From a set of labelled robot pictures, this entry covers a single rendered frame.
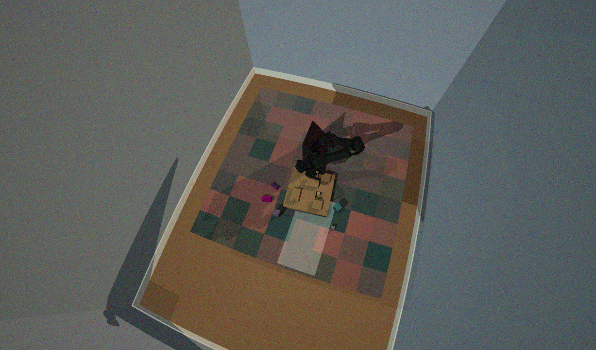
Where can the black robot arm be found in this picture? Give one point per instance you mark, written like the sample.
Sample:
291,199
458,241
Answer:
319,160

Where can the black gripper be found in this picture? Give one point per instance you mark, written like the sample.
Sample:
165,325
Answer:
321,170

